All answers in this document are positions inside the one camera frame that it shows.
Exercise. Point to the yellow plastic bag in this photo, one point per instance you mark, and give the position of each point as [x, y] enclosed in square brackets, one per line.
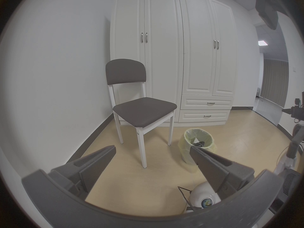
[184, 148]

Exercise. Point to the black plastic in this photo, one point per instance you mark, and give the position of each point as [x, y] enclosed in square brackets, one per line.
[199, 143]

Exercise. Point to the white wardrobe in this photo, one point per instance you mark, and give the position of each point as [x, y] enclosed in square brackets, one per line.
[197, 51]

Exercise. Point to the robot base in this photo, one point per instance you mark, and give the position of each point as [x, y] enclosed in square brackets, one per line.
[204, 197]

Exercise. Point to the white ceiling light panel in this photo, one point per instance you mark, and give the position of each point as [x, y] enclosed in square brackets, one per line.
[263, 43]

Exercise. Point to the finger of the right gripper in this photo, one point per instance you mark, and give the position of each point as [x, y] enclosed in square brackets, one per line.
[287, 111]

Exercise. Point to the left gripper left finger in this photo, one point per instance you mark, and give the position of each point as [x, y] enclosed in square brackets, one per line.
[95, 167]

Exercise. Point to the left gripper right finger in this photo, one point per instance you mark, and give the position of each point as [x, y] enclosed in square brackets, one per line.
[213, 172]

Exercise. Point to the grey curtain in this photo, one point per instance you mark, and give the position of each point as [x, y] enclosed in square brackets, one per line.
[274, 82]

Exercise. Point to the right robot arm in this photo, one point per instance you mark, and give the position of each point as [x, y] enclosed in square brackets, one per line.
[293, 146]

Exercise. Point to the grey and white chair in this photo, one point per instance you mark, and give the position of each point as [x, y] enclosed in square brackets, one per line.
[125, 72]

